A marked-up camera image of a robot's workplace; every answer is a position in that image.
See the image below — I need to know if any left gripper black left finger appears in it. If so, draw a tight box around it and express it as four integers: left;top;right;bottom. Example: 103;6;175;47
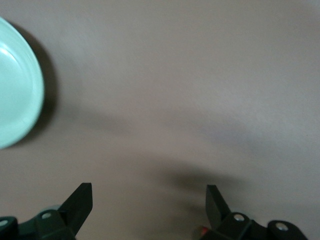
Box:
0;182;93;240

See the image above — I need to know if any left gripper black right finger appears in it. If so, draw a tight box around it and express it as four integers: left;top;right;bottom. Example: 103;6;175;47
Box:
199;184;307;240

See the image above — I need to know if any pale green plate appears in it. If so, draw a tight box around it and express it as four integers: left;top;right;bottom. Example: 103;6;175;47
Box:
0;16;45;150

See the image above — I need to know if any brown table cloth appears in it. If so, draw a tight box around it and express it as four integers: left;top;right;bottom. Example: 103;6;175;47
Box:
0;0;320;240

